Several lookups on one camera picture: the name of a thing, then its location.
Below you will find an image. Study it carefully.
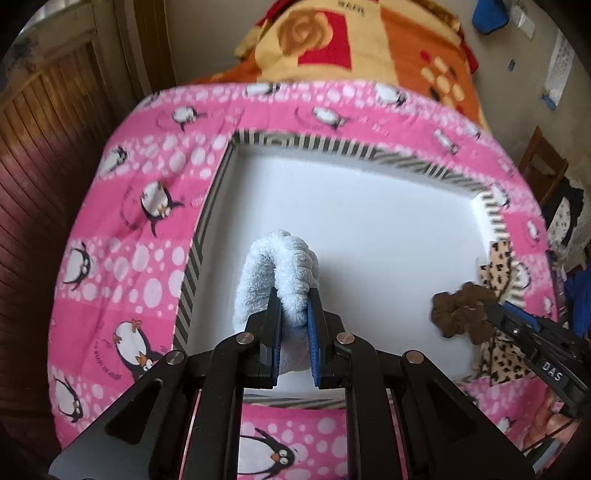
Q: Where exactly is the leopard print hair bow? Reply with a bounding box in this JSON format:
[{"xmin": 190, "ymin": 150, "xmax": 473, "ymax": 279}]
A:
[{"xmin": 479, "ymin": 241, "xmax": 535, "ymax": 386}]

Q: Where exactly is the brown scrunchie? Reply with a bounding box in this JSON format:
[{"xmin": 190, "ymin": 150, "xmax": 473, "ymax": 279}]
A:
[{"xmin": 431, "ymin": 282, "xmax": 497, "ymax": 345}]

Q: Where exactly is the white fluffy scrunchie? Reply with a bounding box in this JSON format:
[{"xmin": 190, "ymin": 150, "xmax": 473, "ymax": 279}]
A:
[{"xmin": 232, "ymin": 230, "xmax": 320, "ymax": 374}]

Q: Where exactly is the striped white jewelry tray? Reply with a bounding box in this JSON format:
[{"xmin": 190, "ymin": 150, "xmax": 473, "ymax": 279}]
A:
[{"xmin": 175, "ymin": 135, "xmax": 509, "ymax": 381}]

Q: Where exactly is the pink penguin bedspread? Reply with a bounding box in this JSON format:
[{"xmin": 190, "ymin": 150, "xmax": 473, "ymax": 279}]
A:
[{"xmin": 47, "ymin": 80, "xmax": 562, "ymax": 480}]

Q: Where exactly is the wooden chair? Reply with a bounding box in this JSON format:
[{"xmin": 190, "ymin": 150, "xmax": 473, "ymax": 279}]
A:
[{"xmin": 518, "ymin": 126, "xmax": 569, "ymax": 207}]

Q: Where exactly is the orange floral blanket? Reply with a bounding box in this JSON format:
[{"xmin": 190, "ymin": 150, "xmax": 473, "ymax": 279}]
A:
[{"xmin": 199, "ymin": 0, "xmax": 487, "ymax": 127}]

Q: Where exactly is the white wall calendar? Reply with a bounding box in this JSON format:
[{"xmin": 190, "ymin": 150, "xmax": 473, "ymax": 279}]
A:
[{"xmin": 541, "ymin": 31, "xmax": 575, "ymax": 111}]

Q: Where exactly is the blue cloth on wall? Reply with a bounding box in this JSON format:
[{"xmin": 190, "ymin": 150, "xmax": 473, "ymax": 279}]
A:
[{"xmin": 472, "ymin": 0, "xmax": 510, "ymax": 35}]

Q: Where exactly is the wooden wall panel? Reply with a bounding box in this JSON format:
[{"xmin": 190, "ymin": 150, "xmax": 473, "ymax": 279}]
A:
[{"xmin": 1, "ymin": 29, "xmax": 120, "ymax": 444}]

